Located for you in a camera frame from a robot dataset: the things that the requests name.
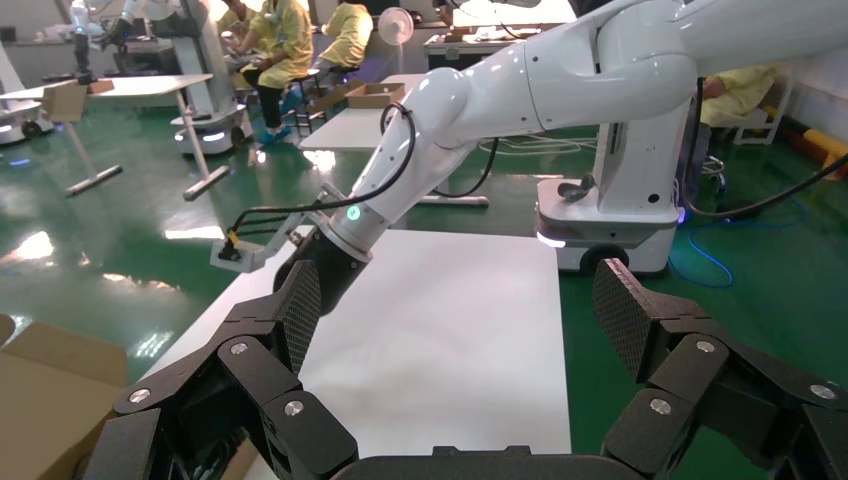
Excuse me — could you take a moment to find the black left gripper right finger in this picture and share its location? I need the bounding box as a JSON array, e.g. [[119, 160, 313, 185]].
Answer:
[[592, 258, 848, 480]]

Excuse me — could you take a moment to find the person in yellow coat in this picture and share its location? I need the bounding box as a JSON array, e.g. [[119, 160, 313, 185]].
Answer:
[[698, 64, 786, 127], [239, 0, 314, 146], [317, 3, 374, 71]]

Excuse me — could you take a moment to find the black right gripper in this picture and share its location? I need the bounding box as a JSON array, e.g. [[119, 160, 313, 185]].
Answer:
[[273, 228, 372, 318]]

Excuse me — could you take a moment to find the blue cable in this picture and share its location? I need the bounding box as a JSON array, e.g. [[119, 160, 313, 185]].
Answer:
[[669, 198, 806, 289]]

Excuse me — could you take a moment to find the white standing fan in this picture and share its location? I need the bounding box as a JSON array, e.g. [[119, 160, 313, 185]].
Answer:
[[377, 6, 415, 74]]

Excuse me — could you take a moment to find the yellow black safety barrier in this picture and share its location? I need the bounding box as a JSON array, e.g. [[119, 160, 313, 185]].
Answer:
[[781, 115, 848, 181]]

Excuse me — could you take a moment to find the white wheeled robot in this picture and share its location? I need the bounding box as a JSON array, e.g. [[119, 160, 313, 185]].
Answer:
[[99, 0, 254, 158], [535, 66, 694, 276], [0, 39, 56, 146]]

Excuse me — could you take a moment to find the open brown cardboard box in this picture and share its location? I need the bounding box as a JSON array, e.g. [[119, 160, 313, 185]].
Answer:
[[40, 78, 115, 125], [311, 80, 407, 113]]

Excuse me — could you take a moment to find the black cable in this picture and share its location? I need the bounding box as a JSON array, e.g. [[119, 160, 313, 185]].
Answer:
[[682, 78, 848, 221], [228, 102, 417, 263], [430, 137, 499, 200]]

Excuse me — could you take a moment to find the cardboard storage box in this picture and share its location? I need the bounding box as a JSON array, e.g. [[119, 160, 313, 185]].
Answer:
[[0, 314, 130, 480]]

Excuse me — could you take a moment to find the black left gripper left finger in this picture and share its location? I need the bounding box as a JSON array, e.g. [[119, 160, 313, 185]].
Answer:
[[82, 260, 359, 480]]

